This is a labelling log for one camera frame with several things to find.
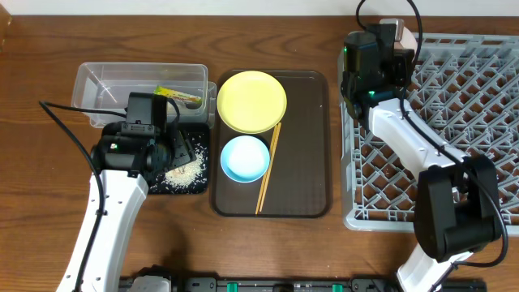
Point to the pile of rice waste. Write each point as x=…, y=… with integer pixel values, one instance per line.
x=191, y=178

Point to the green yellow snack wrapper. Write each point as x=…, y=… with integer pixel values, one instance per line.
x=176, y=95

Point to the black waste tray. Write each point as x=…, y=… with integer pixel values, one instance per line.
x=200, y=138

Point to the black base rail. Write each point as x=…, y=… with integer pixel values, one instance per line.
x=157, y=278

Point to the pink bowl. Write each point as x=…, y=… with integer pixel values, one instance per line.
x=404, y=38

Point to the wooden chopstick with pattern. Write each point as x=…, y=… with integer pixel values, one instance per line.
x=265, y=174

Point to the yellow plate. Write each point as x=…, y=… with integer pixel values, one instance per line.
x=251, y=102

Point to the dark brown serving tray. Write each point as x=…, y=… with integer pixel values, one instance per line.
x=300, y=183

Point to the light blue bowl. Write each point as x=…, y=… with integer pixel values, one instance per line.
x=245, y=159

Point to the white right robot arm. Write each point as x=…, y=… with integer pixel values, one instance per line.
x=457, y=210

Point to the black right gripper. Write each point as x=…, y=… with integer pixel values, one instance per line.
x=404, y=59

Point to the clear plastic bin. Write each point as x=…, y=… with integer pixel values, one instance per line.
x=107, y=85

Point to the grey plastic dishwasher rack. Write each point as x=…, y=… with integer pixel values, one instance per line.
x=465, y=87

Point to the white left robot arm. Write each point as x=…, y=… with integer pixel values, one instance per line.
x=96, y=262

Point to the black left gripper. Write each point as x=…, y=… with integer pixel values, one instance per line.
x=178, y=148

